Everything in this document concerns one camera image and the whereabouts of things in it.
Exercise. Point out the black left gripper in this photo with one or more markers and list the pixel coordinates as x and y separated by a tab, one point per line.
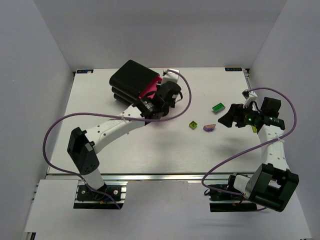
161	100

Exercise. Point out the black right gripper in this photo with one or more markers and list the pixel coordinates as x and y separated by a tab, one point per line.
240	118

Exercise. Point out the green long lego brick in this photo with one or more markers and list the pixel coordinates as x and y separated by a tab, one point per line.
218	108

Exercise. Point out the pink top drawer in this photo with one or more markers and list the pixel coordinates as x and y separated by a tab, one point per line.
152	86

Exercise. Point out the lime long lego brick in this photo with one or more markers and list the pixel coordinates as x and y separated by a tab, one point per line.
254	129

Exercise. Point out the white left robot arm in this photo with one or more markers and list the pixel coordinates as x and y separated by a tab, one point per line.
84	145

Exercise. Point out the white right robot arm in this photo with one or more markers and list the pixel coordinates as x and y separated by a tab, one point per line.
272	184

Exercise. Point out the purple butterfly lego brick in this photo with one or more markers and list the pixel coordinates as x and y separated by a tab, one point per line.
209	127

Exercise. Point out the black drawer cabinet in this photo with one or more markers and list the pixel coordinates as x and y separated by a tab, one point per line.
129	80

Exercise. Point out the lime square lego brick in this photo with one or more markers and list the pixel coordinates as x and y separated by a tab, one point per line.
193	125

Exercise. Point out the blue label right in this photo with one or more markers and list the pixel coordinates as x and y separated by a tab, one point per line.
233	69

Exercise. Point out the blue label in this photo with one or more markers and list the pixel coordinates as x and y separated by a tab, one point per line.
84	71
233	69

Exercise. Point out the blue label left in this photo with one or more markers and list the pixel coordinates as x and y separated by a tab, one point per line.
84	71

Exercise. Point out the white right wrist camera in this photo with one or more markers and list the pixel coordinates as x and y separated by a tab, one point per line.
250	96

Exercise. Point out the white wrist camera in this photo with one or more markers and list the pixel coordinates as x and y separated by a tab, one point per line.
169	76
250	96

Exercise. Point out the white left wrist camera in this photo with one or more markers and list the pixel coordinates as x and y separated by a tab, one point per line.
169	76

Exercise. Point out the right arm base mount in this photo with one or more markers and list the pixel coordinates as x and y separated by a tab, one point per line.
223	198

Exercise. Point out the aluminium table edge rail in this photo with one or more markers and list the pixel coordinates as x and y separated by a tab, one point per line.
132	177

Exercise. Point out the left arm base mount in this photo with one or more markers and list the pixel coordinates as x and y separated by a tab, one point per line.
111	197

